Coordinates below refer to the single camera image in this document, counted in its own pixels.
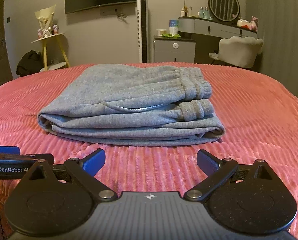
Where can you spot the round black-framed mirror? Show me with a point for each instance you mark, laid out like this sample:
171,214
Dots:
224,5

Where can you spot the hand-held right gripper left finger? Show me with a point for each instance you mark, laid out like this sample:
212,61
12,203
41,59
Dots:
93,162

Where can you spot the grey vanity desk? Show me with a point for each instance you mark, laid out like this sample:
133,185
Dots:
214,28

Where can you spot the white bottle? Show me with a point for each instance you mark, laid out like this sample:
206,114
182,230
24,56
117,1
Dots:
183,12

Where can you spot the small pink box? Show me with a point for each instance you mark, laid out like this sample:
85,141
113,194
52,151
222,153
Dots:
40,33
55,29

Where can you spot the white tower fan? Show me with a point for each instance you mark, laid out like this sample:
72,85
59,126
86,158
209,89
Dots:
141,30

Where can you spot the white blue canister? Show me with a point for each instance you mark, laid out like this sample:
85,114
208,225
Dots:
173,27

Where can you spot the wrapped flower bouquet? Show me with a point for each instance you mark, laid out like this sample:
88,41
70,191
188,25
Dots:
45,17

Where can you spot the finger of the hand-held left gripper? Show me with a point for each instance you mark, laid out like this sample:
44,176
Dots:
3,149

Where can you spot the yellow-legged side table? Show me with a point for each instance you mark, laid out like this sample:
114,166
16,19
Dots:
50,36

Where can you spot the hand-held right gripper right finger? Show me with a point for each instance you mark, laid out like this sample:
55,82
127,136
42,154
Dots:
207,162

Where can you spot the black bag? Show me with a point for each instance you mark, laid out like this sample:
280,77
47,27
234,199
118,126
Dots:
28,63

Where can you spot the white box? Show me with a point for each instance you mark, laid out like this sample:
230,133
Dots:
242,23

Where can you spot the green cloth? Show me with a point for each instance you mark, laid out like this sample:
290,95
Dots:
171,35

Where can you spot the grey pants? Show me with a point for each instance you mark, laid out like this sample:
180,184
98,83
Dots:
129,100

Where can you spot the pink ribbed bedspread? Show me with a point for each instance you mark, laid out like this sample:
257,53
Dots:
251,110

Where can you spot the white shell-back chair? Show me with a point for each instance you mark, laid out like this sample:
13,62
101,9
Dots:
239,51

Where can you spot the white tape roll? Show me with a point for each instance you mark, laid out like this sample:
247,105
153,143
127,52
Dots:
161,32

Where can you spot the light blue bottle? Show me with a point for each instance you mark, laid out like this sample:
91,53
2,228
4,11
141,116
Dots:
201,12
206,13

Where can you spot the pink plush toy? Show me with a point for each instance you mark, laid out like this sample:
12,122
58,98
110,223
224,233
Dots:
253,23

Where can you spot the grey nightstand cabinet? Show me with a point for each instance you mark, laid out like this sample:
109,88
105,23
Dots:
174,48

